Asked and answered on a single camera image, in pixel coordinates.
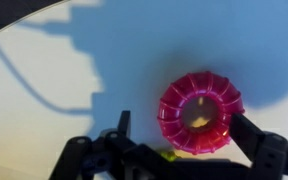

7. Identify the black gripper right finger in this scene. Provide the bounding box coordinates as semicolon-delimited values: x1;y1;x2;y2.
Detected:
229;113;288;180

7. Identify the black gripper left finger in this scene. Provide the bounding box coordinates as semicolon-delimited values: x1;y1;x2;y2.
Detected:
48;110;172;180

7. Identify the pink ribbed ring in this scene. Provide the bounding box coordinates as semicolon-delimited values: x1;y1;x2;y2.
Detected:
156;70;246;155

